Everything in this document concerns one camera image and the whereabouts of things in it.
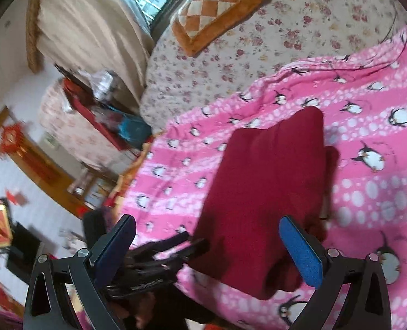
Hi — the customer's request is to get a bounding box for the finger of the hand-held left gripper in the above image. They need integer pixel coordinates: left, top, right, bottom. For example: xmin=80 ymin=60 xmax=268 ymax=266
xmin=145 ymin=239 xmax=210 ymax=276
xmin=130 ymin=232 xmax=191 ymax=263

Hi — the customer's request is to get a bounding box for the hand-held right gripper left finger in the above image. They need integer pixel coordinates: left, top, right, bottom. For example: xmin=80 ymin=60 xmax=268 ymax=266
xmin=24 ymin=214 xmax=137 ymax=330

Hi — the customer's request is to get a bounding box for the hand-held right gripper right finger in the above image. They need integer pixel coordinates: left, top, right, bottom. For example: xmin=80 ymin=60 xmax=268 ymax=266
xmin=279 ymin=215 xmax=393 ymax=330

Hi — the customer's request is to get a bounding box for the dark red garment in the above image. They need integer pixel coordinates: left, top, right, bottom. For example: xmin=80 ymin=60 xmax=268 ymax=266
xmin=188 ymin=106 xmax=340 ymax=301

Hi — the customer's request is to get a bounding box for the person's left hand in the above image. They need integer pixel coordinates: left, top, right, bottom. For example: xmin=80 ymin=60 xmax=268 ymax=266
xmin=121 ymin=292 xmax=161 ymax=330

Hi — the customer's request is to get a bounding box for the black round object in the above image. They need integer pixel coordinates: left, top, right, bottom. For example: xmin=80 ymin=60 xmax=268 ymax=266
xmin=82 ymin=210 xmax=108 ymax=246

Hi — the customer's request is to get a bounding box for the orange yellow patterned cloth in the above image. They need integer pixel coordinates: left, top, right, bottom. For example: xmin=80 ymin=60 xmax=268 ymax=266
xmin=116 ymin=151 xmax=152 ymax=207

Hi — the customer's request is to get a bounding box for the pink penguin print blanket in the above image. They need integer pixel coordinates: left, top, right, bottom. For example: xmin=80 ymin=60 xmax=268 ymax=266
xmin=75 ymin=24 xmax=407 ymax=330

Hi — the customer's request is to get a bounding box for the blue bag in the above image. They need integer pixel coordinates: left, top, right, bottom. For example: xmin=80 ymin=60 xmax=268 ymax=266
xmin=119 ymin=115 xmax=151 ymax=142

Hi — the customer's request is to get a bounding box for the nightstand with floral cover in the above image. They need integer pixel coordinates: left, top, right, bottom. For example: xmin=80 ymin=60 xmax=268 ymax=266
xmin=40 ymin=79 xmax=145 ymax=172

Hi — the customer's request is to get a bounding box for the clear plastic bag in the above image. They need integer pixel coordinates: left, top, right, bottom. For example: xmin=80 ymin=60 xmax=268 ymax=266
xmin=87 ymin=70 xmax=117 ymax=101

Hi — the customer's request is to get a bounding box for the floral bedsheet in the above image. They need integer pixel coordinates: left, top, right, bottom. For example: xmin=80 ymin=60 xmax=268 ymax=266
xmin=140 ymin=0 xmax=407 ymax=134

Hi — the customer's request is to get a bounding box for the beige curtain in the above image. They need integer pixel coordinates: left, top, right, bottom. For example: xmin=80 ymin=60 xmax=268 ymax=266
xmin=26 ymin=0 xmax=156 ymax=114

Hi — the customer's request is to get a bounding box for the orange checkered cushion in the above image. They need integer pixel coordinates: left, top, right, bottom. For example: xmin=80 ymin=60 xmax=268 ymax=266
xmin=171 ymin=0 xmax=268 ymax=57

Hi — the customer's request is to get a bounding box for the wooden door frame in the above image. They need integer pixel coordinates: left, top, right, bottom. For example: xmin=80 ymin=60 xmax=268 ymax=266
xmin=0 ymin=106 xmax=84 ymax=215

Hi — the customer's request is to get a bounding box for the red knot wall decoration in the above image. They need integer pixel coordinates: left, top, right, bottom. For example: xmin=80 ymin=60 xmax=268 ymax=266
xmin=0 ymin=124 xmax=29 ymax=159

